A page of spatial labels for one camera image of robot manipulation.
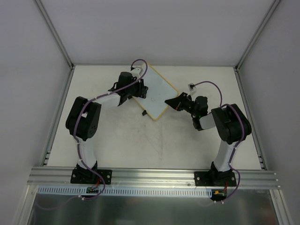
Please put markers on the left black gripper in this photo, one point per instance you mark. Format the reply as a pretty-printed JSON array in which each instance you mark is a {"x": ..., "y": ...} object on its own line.
[{"x": 141, "y": 87}]

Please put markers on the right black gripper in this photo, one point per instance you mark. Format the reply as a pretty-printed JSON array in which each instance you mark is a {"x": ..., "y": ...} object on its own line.
[{"x": 183, "y": 102}]

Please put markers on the yellow framed whiteboard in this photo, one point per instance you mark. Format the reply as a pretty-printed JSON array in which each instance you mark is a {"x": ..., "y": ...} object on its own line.
[{"x": 159, "y": 90}]

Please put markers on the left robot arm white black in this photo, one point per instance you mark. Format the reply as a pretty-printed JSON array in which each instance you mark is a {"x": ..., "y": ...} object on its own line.
[{"x": 83, "y": 119}]

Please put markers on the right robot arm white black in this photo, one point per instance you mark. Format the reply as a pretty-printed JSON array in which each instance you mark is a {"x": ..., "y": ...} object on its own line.
[{"x": 232, "y": 126}]

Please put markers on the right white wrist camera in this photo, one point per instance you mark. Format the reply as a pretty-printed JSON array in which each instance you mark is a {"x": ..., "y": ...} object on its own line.
[{"x": 192, "y": 89}]

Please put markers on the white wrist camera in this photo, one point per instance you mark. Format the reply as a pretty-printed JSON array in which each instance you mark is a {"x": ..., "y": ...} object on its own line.
[
  {"x": 192, "y": 89},
  {"x": 136, "y": 71}
]

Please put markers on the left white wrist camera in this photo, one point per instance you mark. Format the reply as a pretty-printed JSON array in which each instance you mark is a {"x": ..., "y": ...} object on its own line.
[{"x": 136, "y": 71}]

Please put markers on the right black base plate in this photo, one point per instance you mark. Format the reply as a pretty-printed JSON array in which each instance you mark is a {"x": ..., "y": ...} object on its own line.
[{"x": 207, "y": 178}]

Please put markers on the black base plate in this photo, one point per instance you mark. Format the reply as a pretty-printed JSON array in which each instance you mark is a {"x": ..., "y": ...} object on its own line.
[
  {"x": 207, "y": 178},
  {"x": 84, "y": 176}
]

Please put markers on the aluminium mounting rail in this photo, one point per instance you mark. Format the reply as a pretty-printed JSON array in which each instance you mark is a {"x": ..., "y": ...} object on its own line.
[{"x": 153, "y": 178}]

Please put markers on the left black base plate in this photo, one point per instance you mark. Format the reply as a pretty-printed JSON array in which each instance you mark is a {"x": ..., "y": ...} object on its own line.
[{"x": 84, "y": 176}]

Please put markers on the left aluminium frame post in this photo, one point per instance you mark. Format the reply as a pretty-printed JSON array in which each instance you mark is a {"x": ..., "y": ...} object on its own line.
[{"x": 41, "y": 8}]

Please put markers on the aluminium frame post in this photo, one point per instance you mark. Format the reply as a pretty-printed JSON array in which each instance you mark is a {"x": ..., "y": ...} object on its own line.
[
  {"x": 41, "y": 8},
  {"x": 262, "y": 25}
]

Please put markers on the white slotted cable duct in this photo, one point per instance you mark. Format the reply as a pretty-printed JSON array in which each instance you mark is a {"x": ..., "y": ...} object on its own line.
[{"x": 127, "y": 191}]

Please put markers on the right aluminium frame post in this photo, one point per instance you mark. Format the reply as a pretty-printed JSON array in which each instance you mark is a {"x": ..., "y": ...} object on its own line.
[{"x": 262, "y": 25}]

